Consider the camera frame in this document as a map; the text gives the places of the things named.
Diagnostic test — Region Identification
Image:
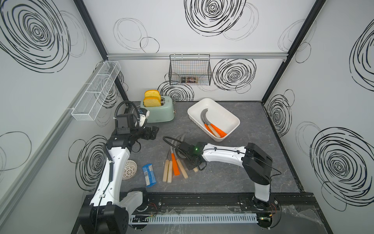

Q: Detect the rear yellow toast slice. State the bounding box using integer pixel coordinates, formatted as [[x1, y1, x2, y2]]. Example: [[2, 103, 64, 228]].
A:
[[144, 90, 161, 99]]

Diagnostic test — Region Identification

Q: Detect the black wire wall basket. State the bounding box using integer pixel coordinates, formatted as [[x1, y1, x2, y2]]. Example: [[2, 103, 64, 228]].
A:
[[168, 54, 212, 86]]

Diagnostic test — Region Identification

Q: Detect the front yellow toast slice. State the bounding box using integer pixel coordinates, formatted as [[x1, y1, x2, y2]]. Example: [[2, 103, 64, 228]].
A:
[[143, 97, 161, 107]]

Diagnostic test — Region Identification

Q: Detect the white round sink strainer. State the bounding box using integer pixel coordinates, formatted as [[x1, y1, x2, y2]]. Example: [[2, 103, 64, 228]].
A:
[[122, 160, 138, 180]]

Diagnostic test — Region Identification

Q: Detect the mint green toaster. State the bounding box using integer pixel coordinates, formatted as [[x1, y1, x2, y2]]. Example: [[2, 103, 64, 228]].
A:
[[140, 96, 175, 123]]

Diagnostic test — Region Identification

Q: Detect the white mesh wall shelf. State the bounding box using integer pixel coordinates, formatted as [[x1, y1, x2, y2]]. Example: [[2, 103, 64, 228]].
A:
[[71, 60, 121, 121]]

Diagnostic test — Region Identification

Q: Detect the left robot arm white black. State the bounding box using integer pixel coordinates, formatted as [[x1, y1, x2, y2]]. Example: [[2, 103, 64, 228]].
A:
[[78, 126, 159, 234]]

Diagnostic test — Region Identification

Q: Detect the white rectangular storage box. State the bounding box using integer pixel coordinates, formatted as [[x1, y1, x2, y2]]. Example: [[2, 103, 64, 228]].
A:
[[187, 98, 240, 142]]

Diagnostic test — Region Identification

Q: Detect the yellow toast slice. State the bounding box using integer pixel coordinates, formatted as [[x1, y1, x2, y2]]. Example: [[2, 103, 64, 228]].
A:
[[144, 90, 161, 99], [143, 97, 161, 107]]

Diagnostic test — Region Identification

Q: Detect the white slotted cable duct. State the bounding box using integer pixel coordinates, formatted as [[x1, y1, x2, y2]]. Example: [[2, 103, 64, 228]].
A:
[[129, 214, 258, 225]]

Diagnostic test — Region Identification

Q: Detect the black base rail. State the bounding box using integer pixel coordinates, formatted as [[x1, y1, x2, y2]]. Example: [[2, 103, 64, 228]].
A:
[[136, 192, 317, 212]]

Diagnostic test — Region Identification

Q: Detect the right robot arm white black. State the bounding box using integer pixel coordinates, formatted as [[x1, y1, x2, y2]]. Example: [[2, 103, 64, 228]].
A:
[[175, 141, 273, 203]]

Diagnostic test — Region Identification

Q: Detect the small jar in basket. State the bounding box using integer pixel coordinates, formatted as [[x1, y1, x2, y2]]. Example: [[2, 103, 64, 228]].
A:
[[181, 77, 198, 84]]

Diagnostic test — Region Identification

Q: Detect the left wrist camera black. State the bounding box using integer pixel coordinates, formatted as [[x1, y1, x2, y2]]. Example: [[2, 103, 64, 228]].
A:
[[116, 114, 137, 129]]

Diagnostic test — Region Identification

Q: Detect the blue snack packet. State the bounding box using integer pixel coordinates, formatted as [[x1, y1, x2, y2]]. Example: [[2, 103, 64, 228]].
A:
[[142, 163, 157, 187]]

